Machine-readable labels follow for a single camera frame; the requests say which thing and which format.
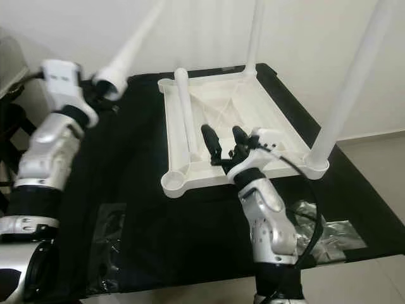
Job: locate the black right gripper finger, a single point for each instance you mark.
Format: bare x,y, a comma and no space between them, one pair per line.
212,142
240,139

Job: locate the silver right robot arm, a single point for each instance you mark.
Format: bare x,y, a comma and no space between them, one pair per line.
269,228

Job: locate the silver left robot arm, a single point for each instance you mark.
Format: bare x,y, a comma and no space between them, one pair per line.
47,158

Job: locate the white plastic table top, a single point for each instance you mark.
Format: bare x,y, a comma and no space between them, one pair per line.
259,114

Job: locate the black table cloth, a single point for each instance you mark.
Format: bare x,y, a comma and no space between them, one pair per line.
196,234

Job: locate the black round stool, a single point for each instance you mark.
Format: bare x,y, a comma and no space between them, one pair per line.
9,126

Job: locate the clear plastic storage box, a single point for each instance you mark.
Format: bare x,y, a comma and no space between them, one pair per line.
12,66

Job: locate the clear tape strip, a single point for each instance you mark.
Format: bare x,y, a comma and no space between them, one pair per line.
101,247

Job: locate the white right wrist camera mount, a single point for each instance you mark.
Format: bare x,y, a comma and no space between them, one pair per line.
266,142

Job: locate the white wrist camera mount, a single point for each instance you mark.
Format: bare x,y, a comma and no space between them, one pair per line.
66,79
266,142

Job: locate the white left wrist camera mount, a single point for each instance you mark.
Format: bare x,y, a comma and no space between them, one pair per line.
66,79

